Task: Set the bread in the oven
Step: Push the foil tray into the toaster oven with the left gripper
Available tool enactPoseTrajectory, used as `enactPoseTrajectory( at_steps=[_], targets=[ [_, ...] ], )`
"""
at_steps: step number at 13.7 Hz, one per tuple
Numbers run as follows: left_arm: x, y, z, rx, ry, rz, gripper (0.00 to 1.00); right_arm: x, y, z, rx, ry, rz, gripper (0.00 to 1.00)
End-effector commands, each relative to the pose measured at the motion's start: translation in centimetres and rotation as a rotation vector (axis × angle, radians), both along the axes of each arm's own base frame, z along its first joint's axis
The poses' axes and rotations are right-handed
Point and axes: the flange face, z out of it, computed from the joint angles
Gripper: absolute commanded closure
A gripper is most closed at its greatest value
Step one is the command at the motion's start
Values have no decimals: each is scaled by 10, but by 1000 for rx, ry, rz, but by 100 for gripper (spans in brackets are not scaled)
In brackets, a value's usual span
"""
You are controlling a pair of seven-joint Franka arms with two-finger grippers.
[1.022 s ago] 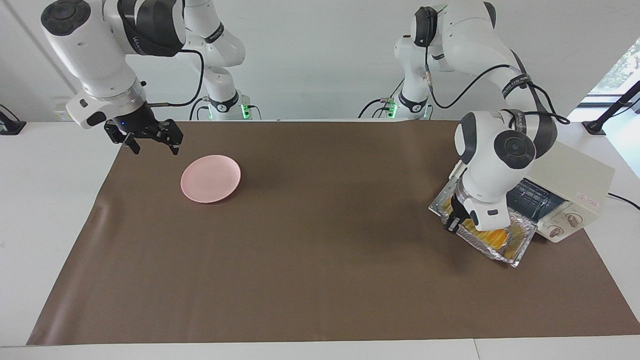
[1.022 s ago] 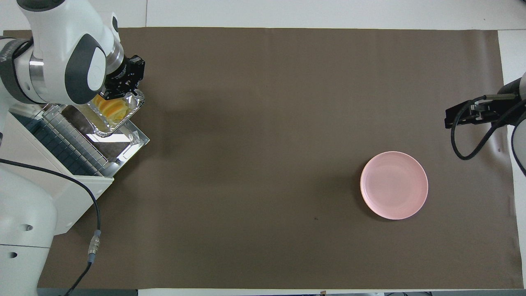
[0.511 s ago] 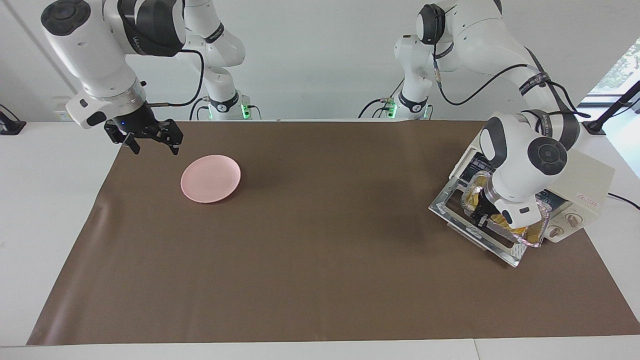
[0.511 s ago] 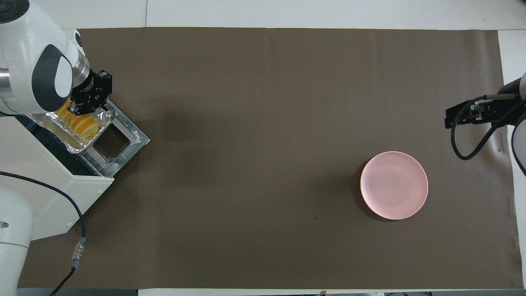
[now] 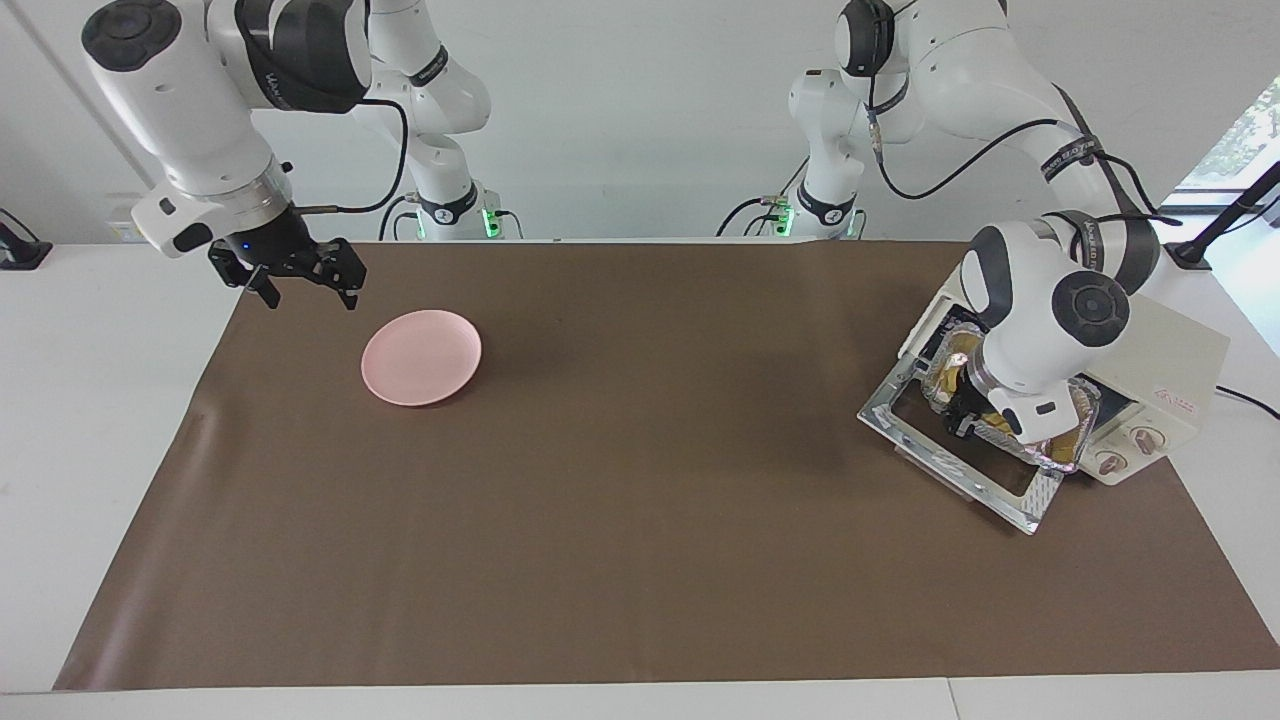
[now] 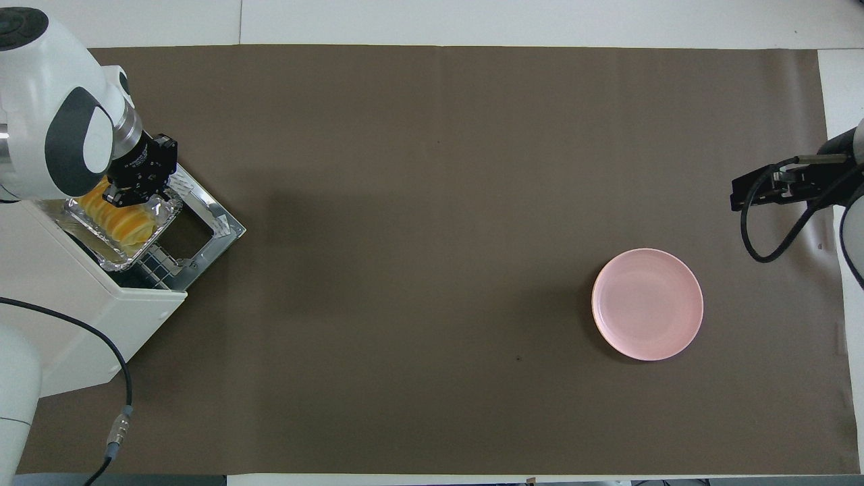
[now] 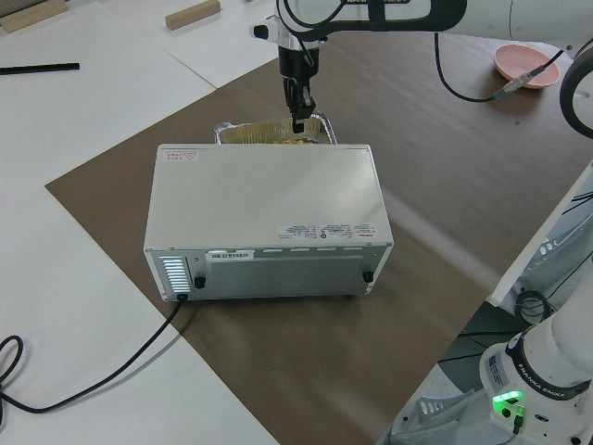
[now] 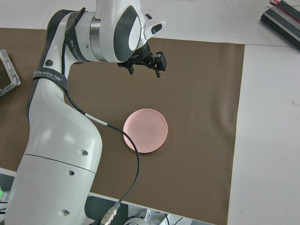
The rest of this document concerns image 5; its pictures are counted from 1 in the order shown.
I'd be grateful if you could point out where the white toaster oven body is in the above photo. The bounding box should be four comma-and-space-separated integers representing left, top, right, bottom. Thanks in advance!
898, 285, 1231, 488

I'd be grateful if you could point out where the aluminium foil tray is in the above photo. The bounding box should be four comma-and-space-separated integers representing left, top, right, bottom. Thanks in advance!
925, 320, 1101, 473

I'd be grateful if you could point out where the black arm base cable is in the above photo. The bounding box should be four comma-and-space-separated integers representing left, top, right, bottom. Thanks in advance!
378, 193, 421, 241
715, 155, 813, 239

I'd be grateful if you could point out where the black oven power cord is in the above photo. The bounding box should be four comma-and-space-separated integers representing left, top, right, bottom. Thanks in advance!
1215, 385, 1280, 421

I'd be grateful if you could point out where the black desk clamp mount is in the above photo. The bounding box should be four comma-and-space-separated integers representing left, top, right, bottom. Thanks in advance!
0, 208, 53, 271

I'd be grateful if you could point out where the brown table mat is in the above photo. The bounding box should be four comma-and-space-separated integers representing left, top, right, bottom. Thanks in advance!
52, 240, 1280, 691

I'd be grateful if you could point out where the black left arm base cable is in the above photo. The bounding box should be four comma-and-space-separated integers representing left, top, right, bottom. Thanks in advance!
715, 155, 813, 239

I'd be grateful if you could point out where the pink round plate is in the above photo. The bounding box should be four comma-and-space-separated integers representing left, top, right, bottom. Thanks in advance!
361, 309, 483, 407

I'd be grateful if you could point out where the white wall power socket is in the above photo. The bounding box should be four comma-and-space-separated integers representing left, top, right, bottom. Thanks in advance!
107, 192, 143, 244

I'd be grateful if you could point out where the window with green view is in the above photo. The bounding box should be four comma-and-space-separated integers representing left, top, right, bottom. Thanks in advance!
1180, 78, 1280, 193

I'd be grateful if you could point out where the black right arm base cable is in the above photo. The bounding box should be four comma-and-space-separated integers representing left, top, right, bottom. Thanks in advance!
378, 193, 421, 241

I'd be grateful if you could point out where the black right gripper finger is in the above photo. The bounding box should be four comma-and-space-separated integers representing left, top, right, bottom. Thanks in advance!
312, 238, 367, 309
208, 243, 281, 309

